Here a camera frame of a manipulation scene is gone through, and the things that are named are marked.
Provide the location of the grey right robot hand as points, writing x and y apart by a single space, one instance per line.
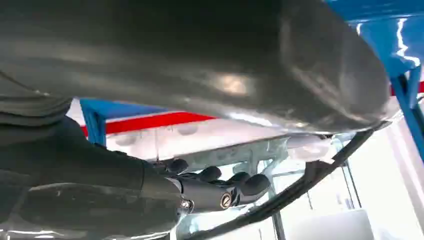
198 59

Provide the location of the ribbed grey right arm sleeve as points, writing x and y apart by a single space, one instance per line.
30 107

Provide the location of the white box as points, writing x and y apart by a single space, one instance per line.
331 227

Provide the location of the blue metal frame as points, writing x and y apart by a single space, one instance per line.
381 36
96 119

